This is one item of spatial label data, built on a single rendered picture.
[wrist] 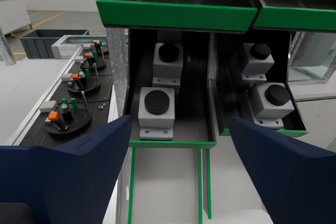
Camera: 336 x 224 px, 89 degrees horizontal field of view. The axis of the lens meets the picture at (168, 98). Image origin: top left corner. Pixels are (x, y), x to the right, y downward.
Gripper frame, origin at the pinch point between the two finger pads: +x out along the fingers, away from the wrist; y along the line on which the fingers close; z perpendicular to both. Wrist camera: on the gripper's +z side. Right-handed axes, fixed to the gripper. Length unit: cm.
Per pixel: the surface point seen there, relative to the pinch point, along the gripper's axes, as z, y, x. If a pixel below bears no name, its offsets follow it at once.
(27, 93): -25, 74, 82
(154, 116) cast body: -3.6, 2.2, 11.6
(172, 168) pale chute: -20.6, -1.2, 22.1
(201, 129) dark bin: -7.8, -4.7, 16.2
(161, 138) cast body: -7.1, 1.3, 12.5
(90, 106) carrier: -21, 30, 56
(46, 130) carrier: -23, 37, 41
